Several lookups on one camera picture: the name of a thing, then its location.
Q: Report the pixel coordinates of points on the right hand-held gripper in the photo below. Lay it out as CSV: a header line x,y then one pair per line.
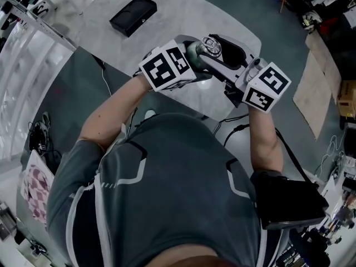
x,y
265,88

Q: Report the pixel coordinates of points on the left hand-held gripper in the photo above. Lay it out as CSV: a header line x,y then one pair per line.
x,y
164,68

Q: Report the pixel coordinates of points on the dark green travel cup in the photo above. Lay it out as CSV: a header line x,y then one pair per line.
x,y
197,57

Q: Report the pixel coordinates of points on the silver travel cup lid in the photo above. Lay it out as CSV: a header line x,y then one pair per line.
x,y
211,46

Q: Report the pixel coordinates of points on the person's left forearm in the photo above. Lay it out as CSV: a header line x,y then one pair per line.
x,y
116,113

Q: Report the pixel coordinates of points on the person's right forearm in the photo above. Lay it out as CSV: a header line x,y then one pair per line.
x,y
262,140

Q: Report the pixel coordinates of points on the black shoulder bag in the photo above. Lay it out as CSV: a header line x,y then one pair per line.
x,y
289,202

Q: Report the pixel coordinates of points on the black rectangular box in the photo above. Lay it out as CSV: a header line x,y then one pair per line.
x,y
133,15

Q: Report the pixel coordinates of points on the brown cardboard sheet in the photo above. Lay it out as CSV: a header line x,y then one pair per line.
x,y
317,85

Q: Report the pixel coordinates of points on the brown cardboard box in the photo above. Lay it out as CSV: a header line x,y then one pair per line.
x,y
347,99

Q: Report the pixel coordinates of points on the person's grey shirt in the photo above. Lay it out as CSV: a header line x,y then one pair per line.
x,y
155,193

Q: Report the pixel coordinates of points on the white metal shelf rack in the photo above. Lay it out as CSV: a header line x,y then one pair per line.
x,y
30,54

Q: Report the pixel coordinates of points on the pink checkered cloth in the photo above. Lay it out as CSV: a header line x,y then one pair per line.
x,y
36,188

